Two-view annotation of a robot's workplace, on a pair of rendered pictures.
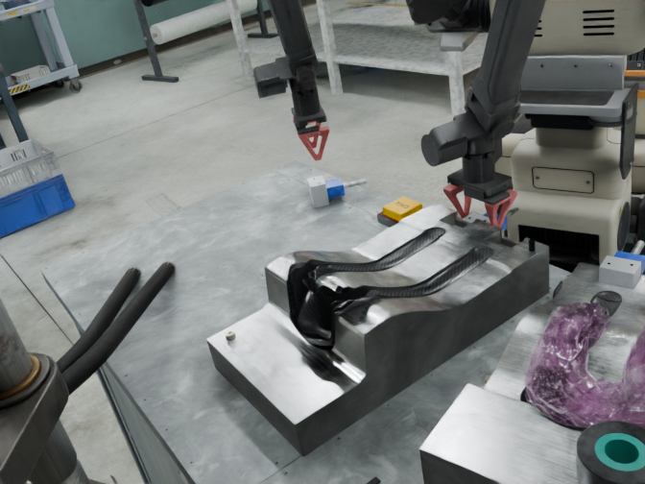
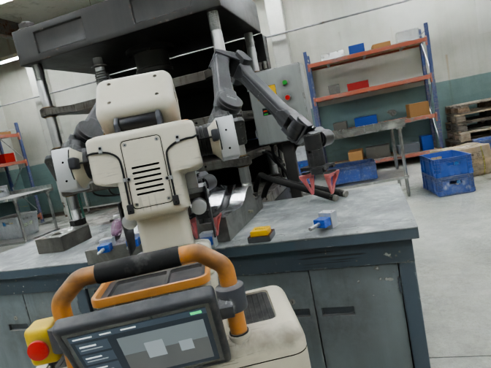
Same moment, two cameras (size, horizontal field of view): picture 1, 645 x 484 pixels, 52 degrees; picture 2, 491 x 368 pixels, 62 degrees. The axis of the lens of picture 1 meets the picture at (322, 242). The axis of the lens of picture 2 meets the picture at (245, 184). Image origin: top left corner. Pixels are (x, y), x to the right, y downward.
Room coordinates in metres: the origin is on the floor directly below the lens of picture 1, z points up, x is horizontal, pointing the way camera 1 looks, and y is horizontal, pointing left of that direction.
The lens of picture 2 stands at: (2.24, -1.10, 1.19)
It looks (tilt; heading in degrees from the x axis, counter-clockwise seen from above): 8 degrees down; 138
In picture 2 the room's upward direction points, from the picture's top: 11 degrees counter-clockwise
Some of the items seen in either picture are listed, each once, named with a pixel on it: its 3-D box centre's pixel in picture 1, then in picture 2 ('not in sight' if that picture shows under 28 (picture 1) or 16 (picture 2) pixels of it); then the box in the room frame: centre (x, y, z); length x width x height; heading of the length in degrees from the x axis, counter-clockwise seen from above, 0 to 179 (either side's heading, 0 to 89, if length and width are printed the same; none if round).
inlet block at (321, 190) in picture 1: (338, 186); (320, 223); (1.41, -0.06, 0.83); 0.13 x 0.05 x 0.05; 94
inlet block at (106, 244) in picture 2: not in sight; (104, 248); (0.78, -0.54, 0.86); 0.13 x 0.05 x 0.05; 137
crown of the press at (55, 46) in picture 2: not in sight; (153, 57); (-0.09, 0.42, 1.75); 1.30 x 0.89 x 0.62; 30
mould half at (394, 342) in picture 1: (378, 296); (217, 210); (0.88, -0.07, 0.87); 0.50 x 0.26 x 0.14; 120
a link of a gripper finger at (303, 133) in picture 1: (313, 137); (313, 181); (1.38, -0.02, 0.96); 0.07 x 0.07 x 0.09; 3
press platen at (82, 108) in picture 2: not in sight; (164, 102); (-0.06, 0.40, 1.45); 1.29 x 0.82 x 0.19; 30
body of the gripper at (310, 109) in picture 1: (306, 103); (316, 159); (1.41, -0.02, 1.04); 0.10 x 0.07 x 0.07; 3
